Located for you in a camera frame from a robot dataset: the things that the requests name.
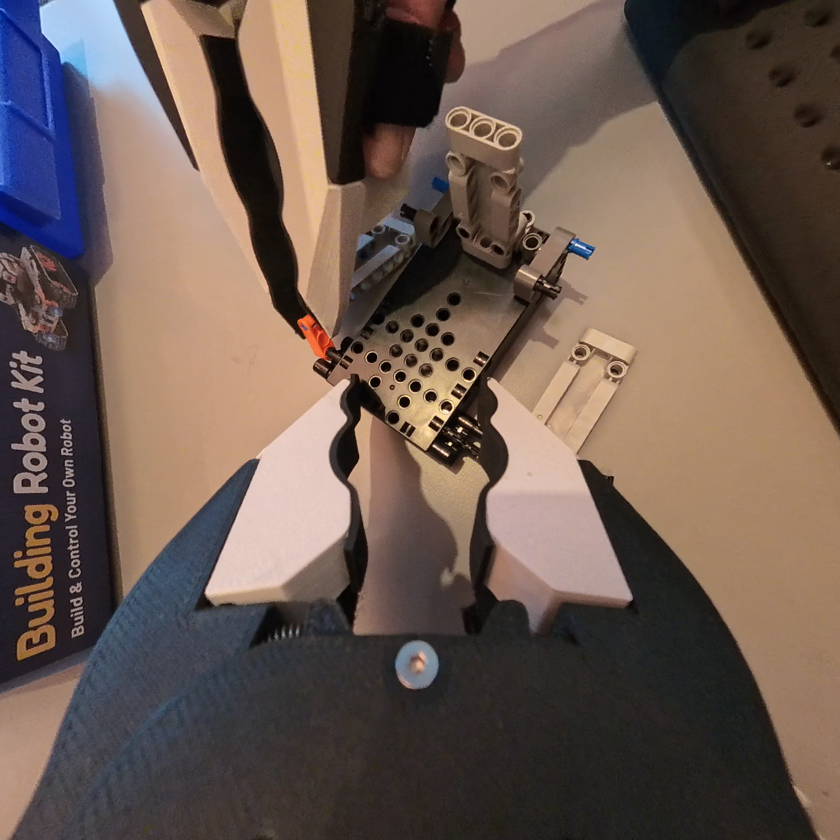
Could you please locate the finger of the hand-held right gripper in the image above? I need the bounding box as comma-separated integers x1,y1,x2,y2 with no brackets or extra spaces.
236,0,366,336
140,0,312,341

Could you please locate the large blue plastic bin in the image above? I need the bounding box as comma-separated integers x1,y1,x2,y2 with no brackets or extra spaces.
0,0,89,258

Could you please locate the long grey holed beam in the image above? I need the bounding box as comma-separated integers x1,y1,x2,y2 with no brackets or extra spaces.
353,220,422,298

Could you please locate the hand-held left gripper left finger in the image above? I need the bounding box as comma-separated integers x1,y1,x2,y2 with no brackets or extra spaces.
203,384,368,610

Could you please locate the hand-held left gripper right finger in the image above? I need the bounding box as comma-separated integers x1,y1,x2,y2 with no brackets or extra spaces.
468,378,635,636

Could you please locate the orange pin connector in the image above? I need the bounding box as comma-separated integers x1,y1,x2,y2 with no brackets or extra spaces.
298,315,332,358

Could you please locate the black perforated base assembly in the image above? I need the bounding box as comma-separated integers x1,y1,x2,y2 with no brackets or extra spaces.
314,105,598,467

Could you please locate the black perforated pad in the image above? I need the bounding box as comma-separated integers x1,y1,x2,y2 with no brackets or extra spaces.
623,0,840,411

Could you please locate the grey double beam frame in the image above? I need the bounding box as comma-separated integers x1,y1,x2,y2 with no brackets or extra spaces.
532,327,639,454

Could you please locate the dark blue cardboard box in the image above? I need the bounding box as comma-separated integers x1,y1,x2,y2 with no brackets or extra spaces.
0,230,124,685

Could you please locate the person's right hand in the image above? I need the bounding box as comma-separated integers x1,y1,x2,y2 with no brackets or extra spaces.
364,0,468,179

